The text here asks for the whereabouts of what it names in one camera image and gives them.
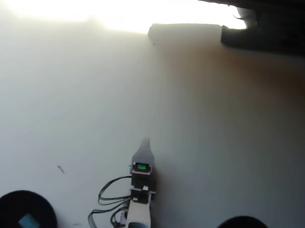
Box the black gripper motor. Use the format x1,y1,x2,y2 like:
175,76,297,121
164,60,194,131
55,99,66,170
127,136,162,192

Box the small blue-green cube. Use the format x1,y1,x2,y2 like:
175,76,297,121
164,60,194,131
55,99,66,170
17,213,42,228

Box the grey flat box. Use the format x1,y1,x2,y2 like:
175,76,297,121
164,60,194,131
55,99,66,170
147,18,224,46

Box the dark block furniture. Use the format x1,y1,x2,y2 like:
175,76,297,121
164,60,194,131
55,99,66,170
218,4,305,72

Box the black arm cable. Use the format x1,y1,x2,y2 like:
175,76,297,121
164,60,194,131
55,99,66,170
86,197,130,228
97,172,133,205

